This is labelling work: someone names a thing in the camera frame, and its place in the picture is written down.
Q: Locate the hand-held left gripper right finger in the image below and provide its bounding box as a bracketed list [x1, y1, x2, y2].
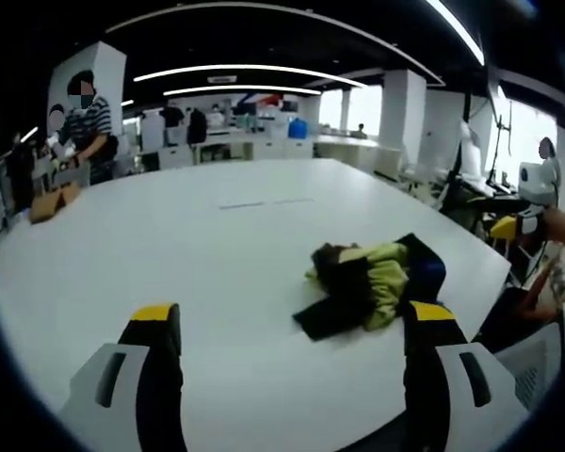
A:
[402, 300, 531, 452]

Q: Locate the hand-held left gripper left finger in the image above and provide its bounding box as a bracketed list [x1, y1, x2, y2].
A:
[58, 303, 188, 452]

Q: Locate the black and green garment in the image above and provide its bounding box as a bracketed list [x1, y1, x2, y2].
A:
[291, 232, 446, 343]

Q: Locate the brown cardboard box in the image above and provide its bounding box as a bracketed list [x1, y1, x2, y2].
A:
[27, 181, 84, 225]

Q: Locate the blue water barrel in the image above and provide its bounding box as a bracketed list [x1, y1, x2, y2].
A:
[287, 117, 310, 140]

